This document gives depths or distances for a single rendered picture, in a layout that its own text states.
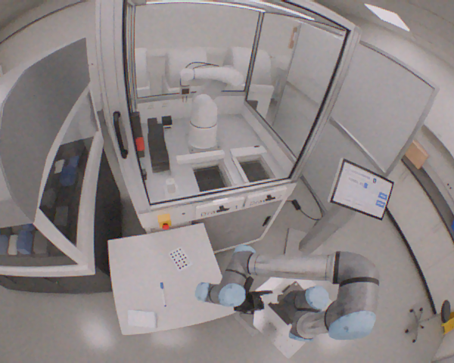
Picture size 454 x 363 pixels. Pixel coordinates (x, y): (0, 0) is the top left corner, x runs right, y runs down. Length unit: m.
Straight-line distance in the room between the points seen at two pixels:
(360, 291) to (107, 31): 0.91
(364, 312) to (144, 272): 1.02
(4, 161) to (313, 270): 0.93
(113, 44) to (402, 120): 1.99
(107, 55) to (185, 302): 1.09
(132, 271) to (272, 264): 0.80
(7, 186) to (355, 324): 0.95
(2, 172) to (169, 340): 1.66
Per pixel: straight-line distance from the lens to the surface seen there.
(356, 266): 0.53
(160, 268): 1.14
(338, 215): 1.68
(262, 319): 1.13
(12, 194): 0.70
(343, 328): 0.49
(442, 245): 3.47
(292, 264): 0.58
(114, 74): 0.64
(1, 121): 0.70
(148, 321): 1.06
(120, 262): 1.21
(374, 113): 2.11
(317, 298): 0.90
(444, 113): 3.52
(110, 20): 0.62
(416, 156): 3.54
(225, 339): 1.86
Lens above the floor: 1.84
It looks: 47 degrees down
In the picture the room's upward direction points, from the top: 11 degrees clockwise
